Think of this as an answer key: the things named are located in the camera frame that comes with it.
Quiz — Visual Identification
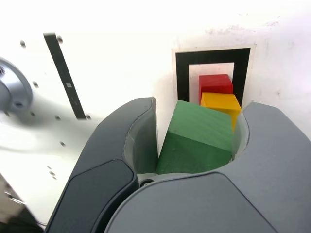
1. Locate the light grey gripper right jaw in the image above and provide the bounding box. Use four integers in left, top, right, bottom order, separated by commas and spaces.
104, 101, 311, 233

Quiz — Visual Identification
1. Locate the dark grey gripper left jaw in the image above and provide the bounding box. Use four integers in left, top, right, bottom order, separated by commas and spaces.
45, 97, 160, 233

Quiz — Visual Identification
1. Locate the green cube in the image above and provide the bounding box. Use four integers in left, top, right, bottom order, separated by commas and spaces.
155, 100, 233, 175

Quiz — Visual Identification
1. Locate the yellow cube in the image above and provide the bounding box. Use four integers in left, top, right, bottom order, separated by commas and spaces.
200, 92, 242, 133

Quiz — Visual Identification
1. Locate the red cube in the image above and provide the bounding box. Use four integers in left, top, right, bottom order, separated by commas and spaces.
198, 74, 234, 95

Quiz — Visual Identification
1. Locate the black tape square outline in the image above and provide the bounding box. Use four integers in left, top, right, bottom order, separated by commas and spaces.
175, 48, 251, 105

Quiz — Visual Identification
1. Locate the black tape strip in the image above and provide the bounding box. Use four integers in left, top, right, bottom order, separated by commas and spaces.
43, 32, 86, 120

